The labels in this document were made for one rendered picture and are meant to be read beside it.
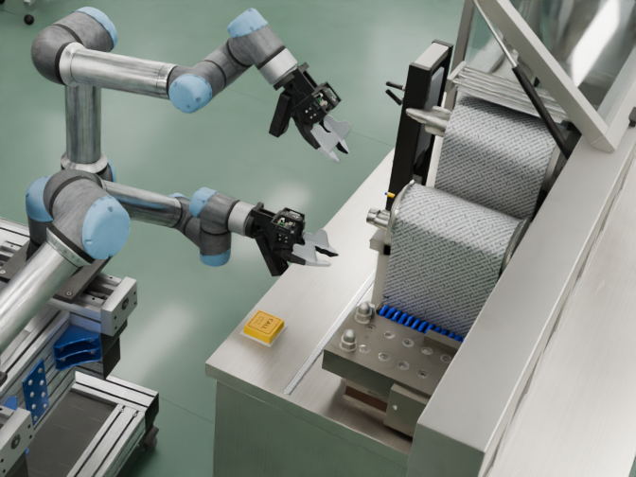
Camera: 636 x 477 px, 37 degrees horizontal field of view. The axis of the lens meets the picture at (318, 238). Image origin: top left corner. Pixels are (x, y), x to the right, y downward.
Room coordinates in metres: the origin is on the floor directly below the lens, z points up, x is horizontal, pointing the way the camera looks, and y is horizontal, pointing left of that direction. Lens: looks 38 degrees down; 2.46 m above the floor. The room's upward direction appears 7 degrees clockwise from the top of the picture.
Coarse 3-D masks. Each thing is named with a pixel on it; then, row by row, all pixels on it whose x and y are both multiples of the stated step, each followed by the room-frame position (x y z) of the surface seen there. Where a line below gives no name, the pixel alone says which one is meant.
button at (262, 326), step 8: (256, 312) 1.63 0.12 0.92; (264, 312) 1.63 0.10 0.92; (256, 320) 1.61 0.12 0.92; (264, 320) 1.61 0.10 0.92; (272, 320) 1.61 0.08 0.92; (280, 320) 1.62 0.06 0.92; (248, 328) 1.58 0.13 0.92; (256, 328) 1.58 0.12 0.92; (264, 328) 1.58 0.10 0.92; (272, 328) 1.58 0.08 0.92; (280, 328) 1.60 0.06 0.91; (256, 336) 1.57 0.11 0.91; (264, 336) 1.56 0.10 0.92; (272, 336) 1.57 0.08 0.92
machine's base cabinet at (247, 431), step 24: (216, 384) 1.47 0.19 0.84; (216, 408) 1.46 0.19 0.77; (240, 408) 1.44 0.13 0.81; (264, 408) 1.42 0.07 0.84; (216, 432) 1.46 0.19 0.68; (240, 432) 1.44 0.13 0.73; (264, 432) 1.41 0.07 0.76; (288, 432) 1.39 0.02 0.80; (312, 432) 1.37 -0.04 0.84; (216, 456) 1.46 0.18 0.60; (240, 456) 1.44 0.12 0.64; (264, 456) 1.41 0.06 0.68; (288, 456) 1.39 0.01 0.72; (312, 456) 1.37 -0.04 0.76; (336, 456) 1.34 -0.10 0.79; (360, 456) 1.32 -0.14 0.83
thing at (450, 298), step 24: (408, 264) 1.58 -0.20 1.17; (432, 264) 1.56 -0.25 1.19; (384, 288) 1.60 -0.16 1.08; (408, 288) 1.58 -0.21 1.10; (432, 288) 1.55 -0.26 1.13; (456, 288) 1.53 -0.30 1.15; (480, 288) 1.52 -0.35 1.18; (408, 312) 1.57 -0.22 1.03; (432, 312) 1.55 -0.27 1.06; (456, 312) 1.53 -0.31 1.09
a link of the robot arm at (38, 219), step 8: (48, 176) 1.90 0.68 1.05; (32, 184) 1.87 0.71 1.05; (40, 184) 1.87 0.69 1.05; (32, 192) 1.84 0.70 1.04; (40, 192) 1.84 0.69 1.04; (32, 200) 1.81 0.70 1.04; (40, 200) 1.81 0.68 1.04; (32, 208) 1.80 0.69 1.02; (40, 208) 1.80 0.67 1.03; (32, 216) 1.80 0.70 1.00; (40, 216) 1.80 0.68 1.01; (48, 216) 1.80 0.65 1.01; (32, 224) 1.80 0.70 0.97; (40, 224) 1.80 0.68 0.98; (48, 224) 1.80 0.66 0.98; (32, 232) 1.81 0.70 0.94; (40, 232) 1.80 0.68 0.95; (40, 240) 1.80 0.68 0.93
